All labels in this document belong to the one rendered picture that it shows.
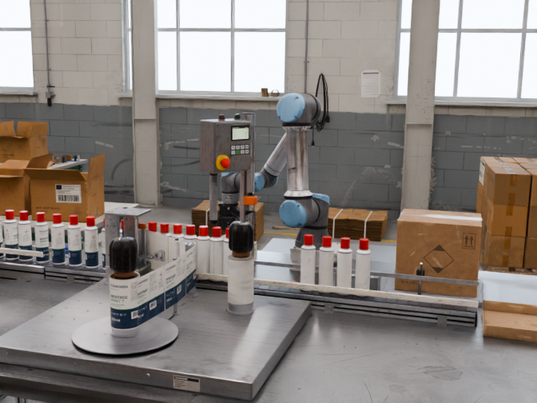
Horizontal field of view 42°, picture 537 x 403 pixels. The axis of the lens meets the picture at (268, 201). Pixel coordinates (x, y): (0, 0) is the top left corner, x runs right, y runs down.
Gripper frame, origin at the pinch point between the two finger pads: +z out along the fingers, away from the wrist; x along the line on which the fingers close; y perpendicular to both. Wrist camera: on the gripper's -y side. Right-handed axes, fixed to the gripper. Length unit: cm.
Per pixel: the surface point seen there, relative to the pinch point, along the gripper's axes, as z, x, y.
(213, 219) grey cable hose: -20.4, 37.8, -1.8
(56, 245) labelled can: -9, 45, 61
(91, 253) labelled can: -6, 45, 46
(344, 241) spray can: -17, 52, -53
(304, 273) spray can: -5, 52, -39
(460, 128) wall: -14, -499, -119
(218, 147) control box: -49, 47, -7
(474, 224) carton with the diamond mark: -21, 30, -98
